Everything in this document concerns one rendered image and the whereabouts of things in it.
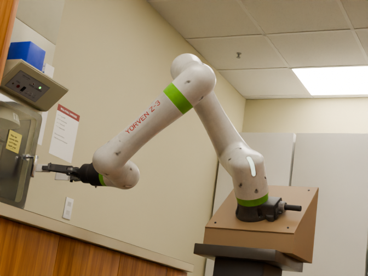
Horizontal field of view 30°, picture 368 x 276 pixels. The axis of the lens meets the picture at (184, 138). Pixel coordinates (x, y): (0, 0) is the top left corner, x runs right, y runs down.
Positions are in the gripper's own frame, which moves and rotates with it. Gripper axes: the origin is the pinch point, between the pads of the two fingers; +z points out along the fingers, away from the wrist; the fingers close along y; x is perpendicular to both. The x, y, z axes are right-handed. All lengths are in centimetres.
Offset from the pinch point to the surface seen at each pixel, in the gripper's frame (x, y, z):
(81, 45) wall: -92, -79, 56
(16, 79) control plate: -30.7, 21.9, 6.5
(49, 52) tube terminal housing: -52, -2, 13
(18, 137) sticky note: -11.9, 7.9, 12.0
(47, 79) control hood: -35.4, 9.1, 2.1
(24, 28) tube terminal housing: -55, 16, 13
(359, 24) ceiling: -150, -193, -72
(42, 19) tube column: -63, 7, 13
